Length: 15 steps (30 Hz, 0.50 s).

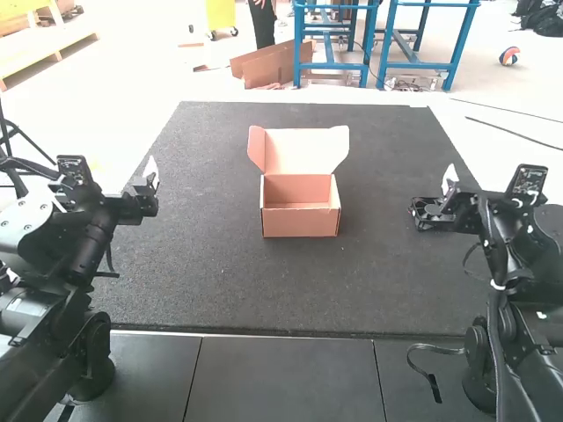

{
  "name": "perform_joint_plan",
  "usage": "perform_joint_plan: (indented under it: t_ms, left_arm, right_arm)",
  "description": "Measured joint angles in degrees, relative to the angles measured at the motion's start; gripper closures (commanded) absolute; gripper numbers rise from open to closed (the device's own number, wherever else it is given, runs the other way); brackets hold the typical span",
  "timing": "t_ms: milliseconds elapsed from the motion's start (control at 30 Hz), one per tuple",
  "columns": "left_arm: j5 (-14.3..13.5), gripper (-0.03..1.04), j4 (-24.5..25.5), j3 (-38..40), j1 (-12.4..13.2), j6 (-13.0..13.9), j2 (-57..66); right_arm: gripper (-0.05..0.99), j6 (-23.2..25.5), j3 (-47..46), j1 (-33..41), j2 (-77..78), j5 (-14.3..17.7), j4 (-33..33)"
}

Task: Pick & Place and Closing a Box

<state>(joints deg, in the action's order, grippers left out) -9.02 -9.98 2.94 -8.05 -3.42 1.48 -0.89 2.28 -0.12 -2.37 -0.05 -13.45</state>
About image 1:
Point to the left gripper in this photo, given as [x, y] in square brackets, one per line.
[134, 206]

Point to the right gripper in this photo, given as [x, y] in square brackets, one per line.
[464, 211]

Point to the black square fan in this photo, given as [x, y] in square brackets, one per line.
[424, 215]

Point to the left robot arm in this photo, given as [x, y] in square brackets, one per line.
[39, 272]

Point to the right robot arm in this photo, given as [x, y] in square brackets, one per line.
[528, 272]

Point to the cardboard box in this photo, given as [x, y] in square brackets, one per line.
[299, 211]

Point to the black mat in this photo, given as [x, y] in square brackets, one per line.
[211, 264]

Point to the multicoloured ball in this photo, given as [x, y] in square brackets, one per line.
[509, 56]

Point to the black tripod stand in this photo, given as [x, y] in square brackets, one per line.
[9, 136]

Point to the flat brown cardboard sheet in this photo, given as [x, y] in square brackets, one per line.
[268, 66]

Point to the yellow wheeled cart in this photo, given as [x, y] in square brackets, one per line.
[221, 15]

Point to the pale wooden pallet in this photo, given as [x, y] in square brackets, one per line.
[31, 48]

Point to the person's legs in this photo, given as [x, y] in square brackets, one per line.
[262, 24]

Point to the black bags pile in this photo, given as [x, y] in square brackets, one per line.
[543, 19]

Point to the dark base panel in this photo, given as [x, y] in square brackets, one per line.
[286, 382]

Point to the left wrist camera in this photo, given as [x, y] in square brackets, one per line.
[75, 169]

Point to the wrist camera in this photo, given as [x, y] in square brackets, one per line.
[528, 182]
[75, 169]

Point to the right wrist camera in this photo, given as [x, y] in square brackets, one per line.
[528, 182]

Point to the blue metal frame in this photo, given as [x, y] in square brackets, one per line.
[418, 66]
[334, 66]

